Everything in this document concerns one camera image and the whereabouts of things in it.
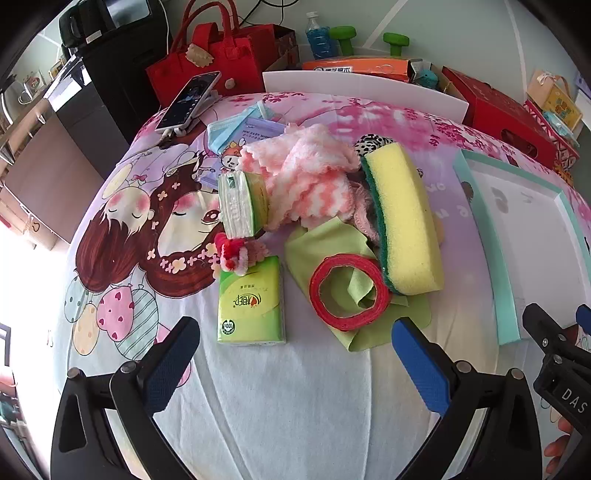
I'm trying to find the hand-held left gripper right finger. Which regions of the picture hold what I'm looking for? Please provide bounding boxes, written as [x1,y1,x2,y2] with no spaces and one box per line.
[392,318,543,480]

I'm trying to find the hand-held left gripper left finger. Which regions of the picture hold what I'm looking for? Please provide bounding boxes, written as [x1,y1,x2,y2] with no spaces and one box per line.
[50,316,201,480]

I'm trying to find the white tray with teal rim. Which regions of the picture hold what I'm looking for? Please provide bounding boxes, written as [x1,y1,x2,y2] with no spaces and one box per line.
[452,150,591,346]

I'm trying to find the green tissue packet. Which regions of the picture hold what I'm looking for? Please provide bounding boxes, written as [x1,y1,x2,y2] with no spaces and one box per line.
[217,255,287,344]
[217,171,269,238]

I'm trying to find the red ribbon roll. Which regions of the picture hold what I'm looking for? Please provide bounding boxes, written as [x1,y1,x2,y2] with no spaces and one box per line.
[309,254,392,332]

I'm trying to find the pink red pipe cleaner flower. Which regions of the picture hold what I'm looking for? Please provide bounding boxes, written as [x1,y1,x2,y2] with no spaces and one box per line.
[212,233,271,278]

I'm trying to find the yellow green sponge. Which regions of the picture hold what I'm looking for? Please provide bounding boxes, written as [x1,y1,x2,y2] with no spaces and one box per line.
[360,143,445,296]

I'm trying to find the light green cloth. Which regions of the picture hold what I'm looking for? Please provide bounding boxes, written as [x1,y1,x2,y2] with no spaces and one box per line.
[284,217,432,354]

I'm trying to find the person's right hand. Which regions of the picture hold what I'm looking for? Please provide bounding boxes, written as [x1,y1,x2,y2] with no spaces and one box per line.
[544,415,591,476]

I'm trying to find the cartoon printed blanket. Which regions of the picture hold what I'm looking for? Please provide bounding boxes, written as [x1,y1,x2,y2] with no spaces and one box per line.
[53,90,591,480]

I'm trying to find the pink knitted piece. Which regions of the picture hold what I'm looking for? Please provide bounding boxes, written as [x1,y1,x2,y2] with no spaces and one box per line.
[348,180,384,245]

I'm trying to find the red lattice box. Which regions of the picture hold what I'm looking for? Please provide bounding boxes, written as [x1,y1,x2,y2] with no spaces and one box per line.
[524,99,580,169]

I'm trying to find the cartoon printed gift box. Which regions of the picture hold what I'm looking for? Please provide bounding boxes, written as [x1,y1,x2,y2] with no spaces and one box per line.
[526,70,583,132]

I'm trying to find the red cardboard box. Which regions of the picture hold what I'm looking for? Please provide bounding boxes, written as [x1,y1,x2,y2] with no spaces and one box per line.
[441,66,559,169]

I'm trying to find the leopard print scrunchie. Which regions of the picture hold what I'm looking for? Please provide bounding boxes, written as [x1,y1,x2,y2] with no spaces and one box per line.
[355,134,393,160]

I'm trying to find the blue face mask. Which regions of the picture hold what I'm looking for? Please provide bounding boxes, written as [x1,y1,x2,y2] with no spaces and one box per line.
[207,102,282,153]

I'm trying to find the purple wet wipes packet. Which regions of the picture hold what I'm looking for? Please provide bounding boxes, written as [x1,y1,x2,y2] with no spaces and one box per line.
[203,117,283,185]

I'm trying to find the white phone stand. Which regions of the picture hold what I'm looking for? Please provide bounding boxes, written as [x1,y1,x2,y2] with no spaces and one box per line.
[159,90,218,139]

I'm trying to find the smartphone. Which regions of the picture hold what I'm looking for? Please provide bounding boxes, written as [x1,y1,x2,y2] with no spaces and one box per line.
[154,71,221,134]

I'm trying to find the black cabinet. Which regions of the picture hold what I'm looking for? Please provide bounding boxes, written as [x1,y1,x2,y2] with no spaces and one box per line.
[48,41,162,144]

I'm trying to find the white foam board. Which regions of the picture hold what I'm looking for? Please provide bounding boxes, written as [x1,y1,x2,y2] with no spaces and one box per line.
[262,70,469,124]

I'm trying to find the orange cardboard box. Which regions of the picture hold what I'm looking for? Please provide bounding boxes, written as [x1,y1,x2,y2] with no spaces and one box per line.
[302,58,423,84]

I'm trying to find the red felt handbag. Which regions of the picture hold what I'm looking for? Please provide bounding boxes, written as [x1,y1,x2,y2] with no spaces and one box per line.
[147,0,265,107]

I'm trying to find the green dumbbell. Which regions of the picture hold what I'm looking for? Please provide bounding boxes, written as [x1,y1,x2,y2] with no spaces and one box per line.
[382,32,411,58]
[329,26,356,58]

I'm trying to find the red paper gift bag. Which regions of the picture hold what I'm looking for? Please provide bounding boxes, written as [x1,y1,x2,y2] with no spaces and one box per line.
[240,24,301,70]

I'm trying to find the blue liquid plastic bottle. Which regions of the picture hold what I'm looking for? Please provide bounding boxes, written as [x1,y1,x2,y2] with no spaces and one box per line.
[305,11,340,61]

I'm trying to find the black appliance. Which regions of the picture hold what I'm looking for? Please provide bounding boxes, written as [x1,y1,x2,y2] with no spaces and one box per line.
[58,0,153,49]

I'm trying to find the white charging cable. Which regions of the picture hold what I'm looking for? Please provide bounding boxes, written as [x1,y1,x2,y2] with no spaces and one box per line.
[159,0,171,54]

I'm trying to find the black cables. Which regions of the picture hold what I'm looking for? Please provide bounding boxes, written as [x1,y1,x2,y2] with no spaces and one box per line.
[240,0,301,24]

